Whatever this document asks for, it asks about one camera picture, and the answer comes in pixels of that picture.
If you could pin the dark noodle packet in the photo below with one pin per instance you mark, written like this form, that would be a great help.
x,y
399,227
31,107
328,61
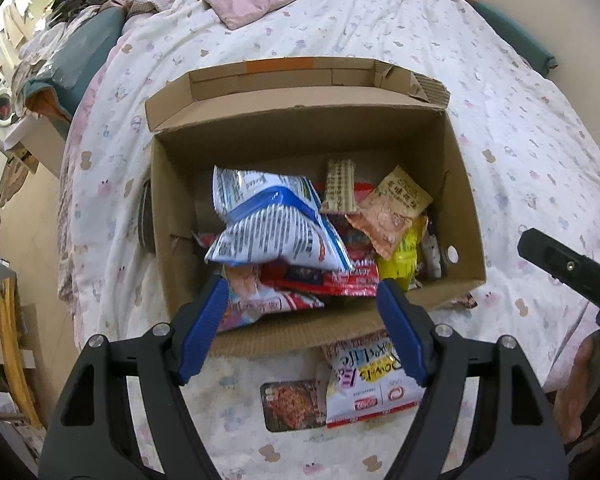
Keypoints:
x,y
292,405

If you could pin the white red blue snack packet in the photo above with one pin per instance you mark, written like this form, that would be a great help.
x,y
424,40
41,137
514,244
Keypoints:
x,y
260,302

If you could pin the long teal cushion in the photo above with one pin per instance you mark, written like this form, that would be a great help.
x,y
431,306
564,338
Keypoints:
x,y
510,35

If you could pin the cardboard box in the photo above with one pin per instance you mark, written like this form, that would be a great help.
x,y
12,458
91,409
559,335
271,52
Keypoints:
x,y
300,130

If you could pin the white snack packet red labels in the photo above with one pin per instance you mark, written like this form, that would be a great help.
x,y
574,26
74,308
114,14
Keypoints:
x,y
365,385

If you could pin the printed blanket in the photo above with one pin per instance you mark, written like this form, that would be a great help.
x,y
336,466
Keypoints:
x,y
505,125

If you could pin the pink blanket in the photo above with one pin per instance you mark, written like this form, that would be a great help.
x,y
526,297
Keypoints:
x,y
260,0

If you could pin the black white snack packet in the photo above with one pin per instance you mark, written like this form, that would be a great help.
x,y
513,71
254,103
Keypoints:
x,y
432,255

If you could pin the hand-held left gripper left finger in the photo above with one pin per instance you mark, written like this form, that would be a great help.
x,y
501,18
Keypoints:
x,y
205,325

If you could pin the yellow curved bar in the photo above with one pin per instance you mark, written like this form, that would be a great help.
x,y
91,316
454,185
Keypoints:
x,y
10,340

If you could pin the beige noodle snack packet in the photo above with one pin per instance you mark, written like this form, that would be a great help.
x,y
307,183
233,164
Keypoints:
x,y
387,210

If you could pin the white storage box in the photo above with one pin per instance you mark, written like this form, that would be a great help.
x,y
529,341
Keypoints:
x,y
40,140

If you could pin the narrow brown snack packet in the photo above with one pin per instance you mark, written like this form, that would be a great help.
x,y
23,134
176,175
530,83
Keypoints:
x,y
339,185

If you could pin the person's right hand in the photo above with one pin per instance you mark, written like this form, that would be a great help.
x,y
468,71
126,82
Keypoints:
x,y
572,395

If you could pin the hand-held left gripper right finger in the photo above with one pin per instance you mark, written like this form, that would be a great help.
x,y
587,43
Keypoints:
x,y
402,330

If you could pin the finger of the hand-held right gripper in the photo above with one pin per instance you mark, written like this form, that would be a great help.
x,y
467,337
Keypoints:
x,y
565,262

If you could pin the yellow snack packet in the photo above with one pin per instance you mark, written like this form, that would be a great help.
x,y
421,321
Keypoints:
x,y
402,257

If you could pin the teal grey cushion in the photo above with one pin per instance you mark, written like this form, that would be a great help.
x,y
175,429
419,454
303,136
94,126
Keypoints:
x,y
75,60

